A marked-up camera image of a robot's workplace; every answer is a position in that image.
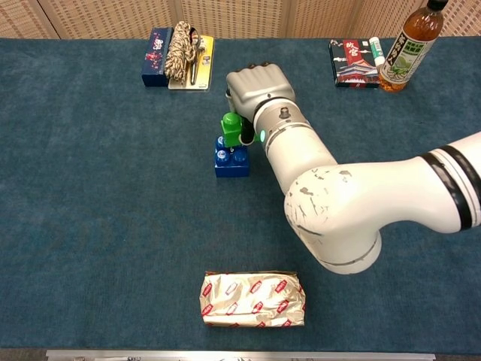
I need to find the amber tea bottle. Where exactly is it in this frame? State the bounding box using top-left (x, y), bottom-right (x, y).
top-left (378, 0), bottom-right (447, 93)

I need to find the white green tube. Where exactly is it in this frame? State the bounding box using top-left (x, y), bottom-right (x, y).
top-left (368, 36), bottom-right (385, 67)

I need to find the green toy brick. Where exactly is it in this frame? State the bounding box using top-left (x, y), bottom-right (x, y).
top-left (219, 111), bottom-right (244, 148)

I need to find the aluminium profile rail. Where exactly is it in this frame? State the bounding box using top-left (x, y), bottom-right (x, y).
top-left (45, 349), bottom-right (437, 361)

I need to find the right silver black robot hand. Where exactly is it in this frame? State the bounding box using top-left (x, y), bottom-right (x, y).
top-left (224, 61), bottom-right (298, 146)

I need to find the palace print box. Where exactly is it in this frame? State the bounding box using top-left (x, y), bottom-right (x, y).
top-left (328, 38), bottom-right (380, 89)

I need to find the cream red-print wrapped package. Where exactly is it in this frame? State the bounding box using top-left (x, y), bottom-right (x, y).
top-left (200, 269), bottom-right (307, 329)

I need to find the woven beige folding screen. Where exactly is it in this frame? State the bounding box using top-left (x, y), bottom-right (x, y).
top-left (0, 0), bottom-right (481, 39)

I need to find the dark blue printed box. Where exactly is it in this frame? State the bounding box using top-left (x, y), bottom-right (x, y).
top-left (141, 27), bottom-right (174, 88)

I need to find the blue toy brick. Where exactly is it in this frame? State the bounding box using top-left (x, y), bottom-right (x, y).
top-left (213, 135), bottom-right (251, 178)

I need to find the yellow blister card package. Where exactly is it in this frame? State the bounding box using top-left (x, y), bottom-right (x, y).
top-left (168, 35), bottom-right (215, 91)

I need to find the coiled camouflage rope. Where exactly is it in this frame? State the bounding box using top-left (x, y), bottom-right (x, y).
top-left (164, 21), bottom-right (200, 84)

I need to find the black tool on card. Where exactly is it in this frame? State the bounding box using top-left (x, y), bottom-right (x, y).
top-left (187, 28), bottom-right (206, 86)

